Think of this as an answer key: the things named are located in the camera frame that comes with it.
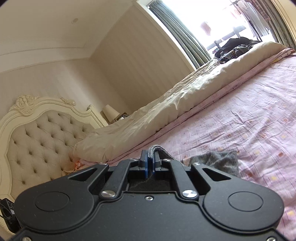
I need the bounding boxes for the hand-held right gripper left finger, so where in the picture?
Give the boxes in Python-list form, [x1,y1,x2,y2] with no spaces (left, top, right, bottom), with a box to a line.
[67,149,149,200]

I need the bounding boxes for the cream duvet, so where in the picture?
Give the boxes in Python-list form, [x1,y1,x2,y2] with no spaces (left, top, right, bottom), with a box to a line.
[73,41,288,163]

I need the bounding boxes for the grey argyle sweater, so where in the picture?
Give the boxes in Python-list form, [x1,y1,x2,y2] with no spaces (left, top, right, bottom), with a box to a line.
[128,144,240,192]

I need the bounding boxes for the tufted cream headboard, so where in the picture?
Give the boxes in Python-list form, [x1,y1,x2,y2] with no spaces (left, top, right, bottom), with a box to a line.
[0,94,109,202]

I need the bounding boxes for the grey-green curtain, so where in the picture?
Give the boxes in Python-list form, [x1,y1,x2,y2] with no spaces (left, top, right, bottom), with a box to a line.
[148,0,212,70]
[269,0,296,50]

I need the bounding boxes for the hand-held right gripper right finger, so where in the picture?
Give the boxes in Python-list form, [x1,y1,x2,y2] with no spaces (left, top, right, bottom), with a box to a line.
[151,149,234,200]

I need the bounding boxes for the orange cloth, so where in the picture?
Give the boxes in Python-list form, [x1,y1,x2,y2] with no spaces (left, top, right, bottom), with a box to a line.
[69,160,87,172]

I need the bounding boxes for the pink patterned bedsheet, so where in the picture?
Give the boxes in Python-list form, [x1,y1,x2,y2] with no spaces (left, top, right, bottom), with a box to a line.
[109,48,296,241]

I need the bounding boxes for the black device with cable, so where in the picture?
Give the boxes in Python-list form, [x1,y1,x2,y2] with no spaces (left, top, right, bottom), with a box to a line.
[0,198,20,234]

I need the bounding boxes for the cream table lamp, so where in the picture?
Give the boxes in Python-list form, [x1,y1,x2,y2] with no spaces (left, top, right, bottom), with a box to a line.
[102,104,120,123]

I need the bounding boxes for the hanging clothes on rack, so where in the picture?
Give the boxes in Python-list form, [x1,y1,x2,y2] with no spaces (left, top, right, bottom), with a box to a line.
[233,0,273,37]

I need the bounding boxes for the dark clothes pile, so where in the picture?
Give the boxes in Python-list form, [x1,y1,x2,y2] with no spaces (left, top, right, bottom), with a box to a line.
[214,37,262,64]

